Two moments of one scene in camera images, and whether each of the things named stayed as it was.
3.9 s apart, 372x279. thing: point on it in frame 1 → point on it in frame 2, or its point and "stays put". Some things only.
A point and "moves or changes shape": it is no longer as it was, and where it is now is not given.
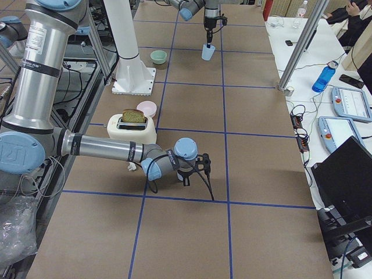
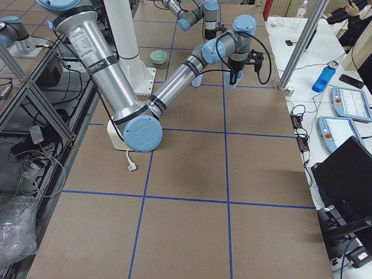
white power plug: [132, 166] stays put
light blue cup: [207, 53] moves or changes shape
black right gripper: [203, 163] → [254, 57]
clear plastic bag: [17, 228] stays put
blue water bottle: [324, 77] stays put
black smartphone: [351, 81] stays put
